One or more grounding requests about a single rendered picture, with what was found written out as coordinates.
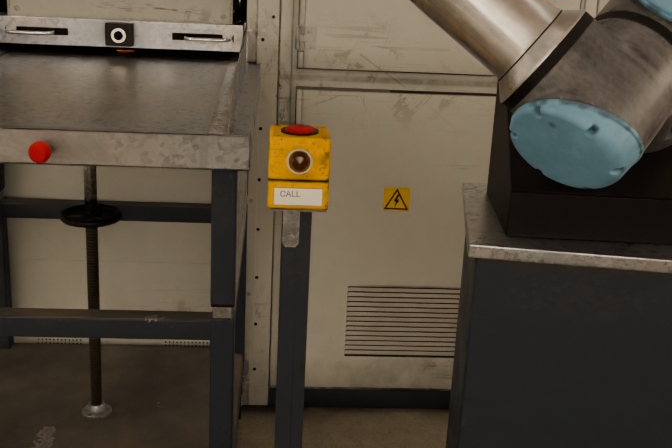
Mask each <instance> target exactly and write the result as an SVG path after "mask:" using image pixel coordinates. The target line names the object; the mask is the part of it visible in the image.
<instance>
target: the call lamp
mask: <svg viewBox="0 0 672 448"><path fill-rule="evenodd" d="M286 162H287V166H288V168H289V170H290V171H291V172H293V173H295V174H304V173H306V172H308V171H309V170H310V168H311V167H312V163H313V160H312V156H311V154H310V153H309V152H308V151H307V150H305V149H300V148H299V149H295V150H292V151H291V152H290V153H289V154H288V156H287V160H286Z"/></svg>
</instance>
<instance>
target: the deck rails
mask: <svg viewBox="0 0 672 448"><path fill-rule="evenodd" d="M246 47H247V32H245V35H244V39H243V42H242V46H241V49H240V52H239V56H238V59H237V61H230V64H229V67H228V70H227V73H226V76H225V79H224V82H223V85H222V88H221V91H220V94H219V97H218V100H217V103H216V106H215V109H214V112H213V115H212V118H211V121H210V124H209V127H208V130H207V134H217V135H233V133H234V129H235V124H236V119H237V115H238V110H239V105H240V101H241V96H242V91H243V87H244V82H245V77H246V72H247V68H248V62H246Z"/></svg>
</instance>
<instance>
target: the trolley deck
mask: <svg viewBox="0 0 672 448"><path fill-rule="evenodd" d="M229 64H230V63H217V62H191V61H166V60H140V59H114V58H89V57H63V56H37V55H12V54H4V55H2V56H0V163H14V164H45V165H77V166H108V167H140V168H172V169H203V170H235V171H250V168H251V160H252V152H253V144H254V135H255V127H256V119H257V110H258V102H259V94H260V73H261V62H259V64H248V68H247V72H246V77H245V82H244V87H243V91H242V96H241V101H240V105H239V110H238V115H237V119H236V124H235V129H234V133H233V135H217V134H207V130H208V127H209V124H210V121H211V118H212V115H213V112H214V109H215V106H216V103H217V100H218V97H219V94H220V91H221V88H222V85H223V82H224V79H225V76H226V73H227V70H228V67H229ZM35 141H45V142H46V143H48V144H49V145H50V147H51V150H52V154H51V156H50V158H49V159H48V160H47V161H46V162H44V163H36V162H34V161H32V160H31V159H30V157H29V155H28V149H29V147H30V145H31V144H32V143H34V142H35Z"/></svg>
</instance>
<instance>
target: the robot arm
mask: <svg viewBox="0 0 672 448"><path fill-rule="evenodd" d="M410 1H411V2H412V3H413V4H414V5H415V6H416V7H418V8H419V9H420V10H421V11H422V12H423V13H424V14H426V15H427V16H428V17H429V18H430V19H431V20H432V21H433V22H435V23H436V24H437V25H438V26H439V27H440V28H441V29H443V30H444V31H445V32H446V33H447V34H448V35H449V36H450V37H452V38H453V39H454V40H455V41H456V42H457V43H458V44H460V45H461V46H462V47H463V48H464V49H465V50H466V51H467V52H469V53H470V54H471V55H472V56H473V57H474V58H475V59H476V60H478V61H479V62H480V63H481V64H482V65H483V66H484V67H486V68H487V69H488V70H489V71H490V72H491V73H492V74H493V75H495V76H496V77H497V79H498V82H499V97H500V102H501V103H502V104H504V105H505V106H506V107H507V108H508V109H509V110H510V111H511V112H512V113H514V114H513V115H512V118H511V123H510V130H511V131H512V132H511V134H510V136H511V140H512V142H513V144H514V146H515V148H516V149H517V151H518V152H519V154H520V155H521V156H522V157H523V158H524V159H525V160H526V161H527V162H528V163H529V164H530V165H531V166H532V167H533V168H535V169H539V170H541V171H542V174H543V175H545V176H546V177H548V178H550V179H552V180H554V181H556V182H559V183H561V184H564V185H567V186H571V187H575V188H581V189H588V188H591V189H598V188H603V187H607V186H610V185H612V184H614V183H615V182H617V181H618V180H619V179H621V177H622V176H623V175H624V174H625V173H626V172H627V171H628V170H629V169H630V168H631V166H633V165H634V164H636V163H637V162H638V161H639V160H640V158H641V157H642V155H643V153H651V152H655V151H659V150H662V149H664V148H666V147H669V146H670V145H672V0H609V2H608V3H607V4H606V5H605V6H604V8H603V9H602V10H601V11H600V12H599V14H598V15H597V16H596V17H595V18H593V17H592V16H591V15H590V14H589V13H588V12H586V11H585V10H584V9H578V10H560V9H558V8H556V7H555V6H554V5H553V4H552V3H551V2H549V1H548V0H410Z"/></svg>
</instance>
